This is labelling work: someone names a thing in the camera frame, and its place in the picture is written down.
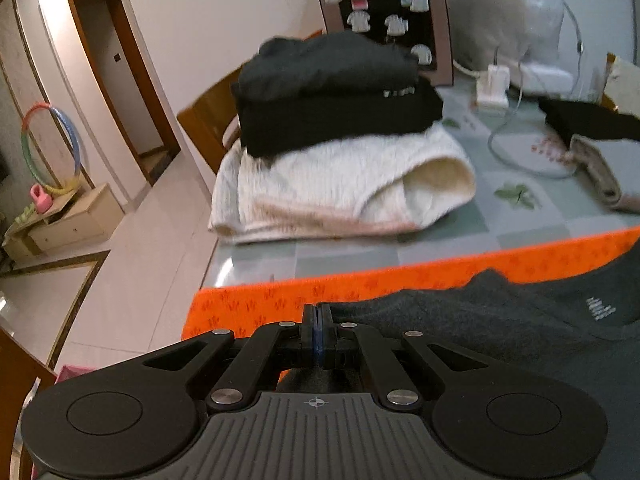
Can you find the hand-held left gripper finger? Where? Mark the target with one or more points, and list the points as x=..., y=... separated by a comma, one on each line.
x=322, y=340
x=311, y=340

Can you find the dark grey t-shirt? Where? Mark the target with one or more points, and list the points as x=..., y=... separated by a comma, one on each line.
x=500, y=340

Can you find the pink fabric storage bin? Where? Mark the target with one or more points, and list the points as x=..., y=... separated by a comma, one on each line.
x=72, y=372

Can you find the orange patterned mat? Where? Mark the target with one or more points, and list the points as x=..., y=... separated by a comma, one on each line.
x=280, y=300

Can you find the folded white quilted garment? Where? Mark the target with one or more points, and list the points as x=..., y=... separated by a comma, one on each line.
x=325, y=185

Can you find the folded black garment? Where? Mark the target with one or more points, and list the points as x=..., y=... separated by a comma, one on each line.
x=340, y=120

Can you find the wooden chair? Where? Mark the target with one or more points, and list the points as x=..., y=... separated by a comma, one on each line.
x=20, y=385
x=205, y=120

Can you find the low beige cabinet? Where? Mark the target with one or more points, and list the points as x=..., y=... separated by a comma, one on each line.
x=75, y=220

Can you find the folded dark grey sweater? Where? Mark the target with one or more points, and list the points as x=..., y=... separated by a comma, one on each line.
x=325, y=67

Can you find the white power strip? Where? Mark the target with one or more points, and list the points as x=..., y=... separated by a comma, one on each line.
x=492, y=92

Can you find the pink kettlebell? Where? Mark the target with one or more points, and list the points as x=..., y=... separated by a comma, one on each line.
x=41, y=200

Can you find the colourful hula hoop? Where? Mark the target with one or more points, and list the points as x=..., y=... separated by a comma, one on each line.
x=75, y=135

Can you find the folded light grey garment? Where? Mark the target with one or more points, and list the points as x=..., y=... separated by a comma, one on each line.
x=620, y=170

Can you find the white flat device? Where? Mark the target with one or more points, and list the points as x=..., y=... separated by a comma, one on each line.
x=547, y=80

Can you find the folded black cloth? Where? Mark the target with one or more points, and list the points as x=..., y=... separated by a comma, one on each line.
x=590, y=120

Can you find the clear plastic bag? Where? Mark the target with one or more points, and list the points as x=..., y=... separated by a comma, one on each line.
x=505, y=10

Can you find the brown door frame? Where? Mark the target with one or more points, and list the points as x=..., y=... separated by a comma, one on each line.
x=145, y=85

